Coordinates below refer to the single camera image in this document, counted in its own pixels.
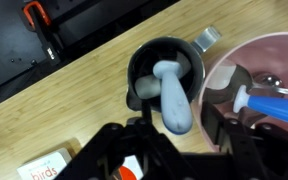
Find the metal spoon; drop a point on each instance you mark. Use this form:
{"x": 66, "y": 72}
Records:
{"x": 226, "y": 79}

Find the white birds book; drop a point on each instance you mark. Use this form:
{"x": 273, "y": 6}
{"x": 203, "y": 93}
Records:
{"x": 48, "y": 165}

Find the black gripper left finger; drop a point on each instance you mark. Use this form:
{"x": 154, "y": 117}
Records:
{"x": 107, "y": 150}

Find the light blue silicone utensil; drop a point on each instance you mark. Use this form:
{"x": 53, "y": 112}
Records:
{"x": 175, "y": 108}

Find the blue handled white utensil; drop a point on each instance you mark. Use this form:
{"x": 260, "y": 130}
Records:
{"x": 270, "y": 106}

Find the metal jug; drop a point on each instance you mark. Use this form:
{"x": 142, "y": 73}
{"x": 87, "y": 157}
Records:
{"x": 144, "y": 86}

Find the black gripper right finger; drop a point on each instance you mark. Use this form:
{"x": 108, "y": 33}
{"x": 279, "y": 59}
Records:
{"x": 256, "y": 154}

